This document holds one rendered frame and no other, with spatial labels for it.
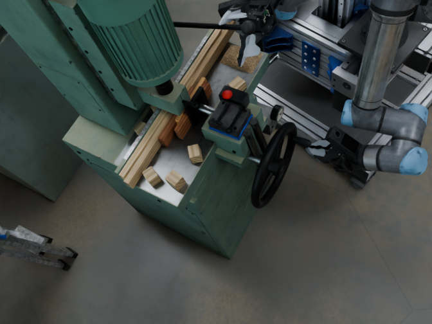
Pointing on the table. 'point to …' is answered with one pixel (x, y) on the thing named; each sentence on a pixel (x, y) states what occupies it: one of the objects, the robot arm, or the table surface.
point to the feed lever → (248, 27)
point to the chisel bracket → (177, 95)
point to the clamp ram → (199, 107)
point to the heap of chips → (229, 58)
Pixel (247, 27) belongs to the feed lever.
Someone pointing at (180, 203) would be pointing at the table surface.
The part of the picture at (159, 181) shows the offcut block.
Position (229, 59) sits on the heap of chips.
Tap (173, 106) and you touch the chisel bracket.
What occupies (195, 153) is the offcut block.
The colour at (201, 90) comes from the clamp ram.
